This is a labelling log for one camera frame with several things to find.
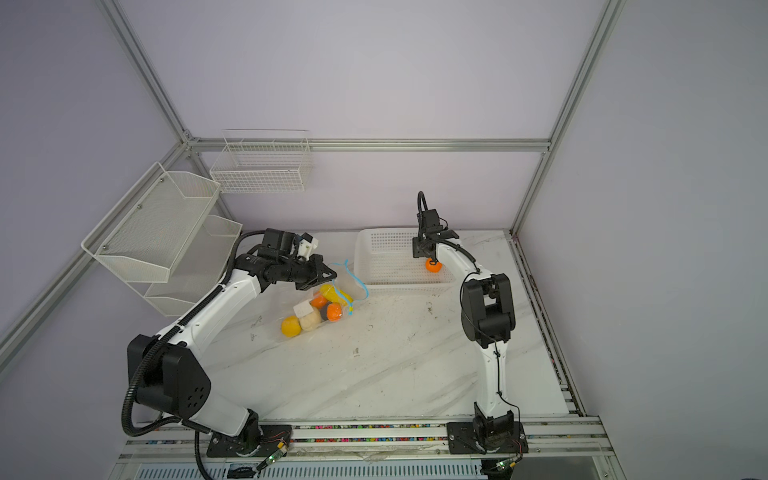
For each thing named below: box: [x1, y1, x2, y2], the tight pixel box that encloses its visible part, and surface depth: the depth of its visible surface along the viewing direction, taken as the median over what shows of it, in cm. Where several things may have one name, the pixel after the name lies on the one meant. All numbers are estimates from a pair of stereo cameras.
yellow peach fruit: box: [281, 315, 301, 338], surface depth 92 cm
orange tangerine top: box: [327, 302, 343, 322], surface depth 91 cm
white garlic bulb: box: [299, 308, 322, 331], surface depth 91 cm
